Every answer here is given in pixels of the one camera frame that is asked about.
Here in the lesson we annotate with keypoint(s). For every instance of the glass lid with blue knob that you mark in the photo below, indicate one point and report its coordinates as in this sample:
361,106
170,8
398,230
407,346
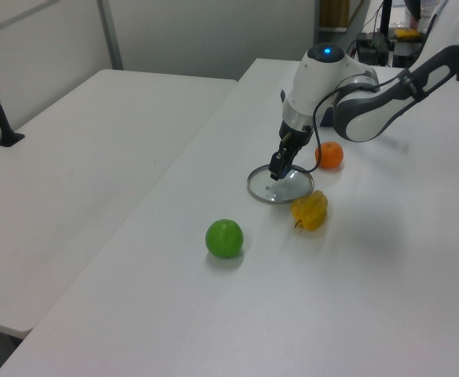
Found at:
288,188

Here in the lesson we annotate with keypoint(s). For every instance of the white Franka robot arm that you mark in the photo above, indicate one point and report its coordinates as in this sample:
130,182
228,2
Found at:
371,110

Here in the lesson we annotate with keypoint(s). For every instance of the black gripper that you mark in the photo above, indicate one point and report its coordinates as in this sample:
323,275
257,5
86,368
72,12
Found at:
294,138

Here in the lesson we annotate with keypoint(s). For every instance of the yellow box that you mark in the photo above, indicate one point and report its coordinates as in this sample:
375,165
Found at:
406,34

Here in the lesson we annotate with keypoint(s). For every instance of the black electronic equipment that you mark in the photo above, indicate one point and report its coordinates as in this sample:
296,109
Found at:
373,49

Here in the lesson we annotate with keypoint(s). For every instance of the brown wooden door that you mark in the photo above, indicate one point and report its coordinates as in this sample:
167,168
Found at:
333,13

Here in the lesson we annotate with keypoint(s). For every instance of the yellow starfruit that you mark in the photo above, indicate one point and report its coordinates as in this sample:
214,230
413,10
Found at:
311,210

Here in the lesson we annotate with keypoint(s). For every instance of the green apple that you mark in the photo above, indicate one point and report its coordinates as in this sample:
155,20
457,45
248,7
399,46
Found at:
224,238

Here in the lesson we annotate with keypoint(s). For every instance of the orange mandarin fruit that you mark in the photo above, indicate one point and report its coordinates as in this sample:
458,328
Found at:
329,155

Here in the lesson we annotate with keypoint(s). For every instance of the grey metal partition post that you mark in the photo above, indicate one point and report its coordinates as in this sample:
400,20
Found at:
110,35

